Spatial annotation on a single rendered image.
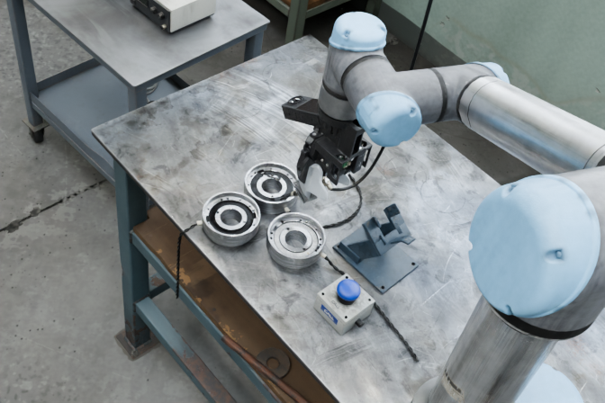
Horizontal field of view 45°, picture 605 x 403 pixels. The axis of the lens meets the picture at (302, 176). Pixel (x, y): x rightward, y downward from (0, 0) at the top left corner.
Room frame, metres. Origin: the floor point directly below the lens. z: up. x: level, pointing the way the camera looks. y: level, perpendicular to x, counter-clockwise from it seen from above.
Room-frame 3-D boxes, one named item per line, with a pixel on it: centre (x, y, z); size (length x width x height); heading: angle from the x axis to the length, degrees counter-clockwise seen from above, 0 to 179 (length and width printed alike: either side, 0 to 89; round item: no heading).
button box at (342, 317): (0.70, -0.12, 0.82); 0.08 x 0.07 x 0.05; 50
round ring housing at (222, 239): (0.84, 0.11, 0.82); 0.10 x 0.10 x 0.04
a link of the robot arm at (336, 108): (0.85, -0.04, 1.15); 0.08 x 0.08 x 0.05
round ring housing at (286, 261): (0.82, -0.01, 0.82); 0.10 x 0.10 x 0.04
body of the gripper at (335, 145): (0.85, -0.04, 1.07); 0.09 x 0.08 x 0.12; 52
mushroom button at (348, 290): (0.71, -0.11, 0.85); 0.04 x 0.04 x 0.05
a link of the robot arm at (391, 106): (0.77, -0.10, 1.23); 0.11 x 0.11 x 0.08; 27
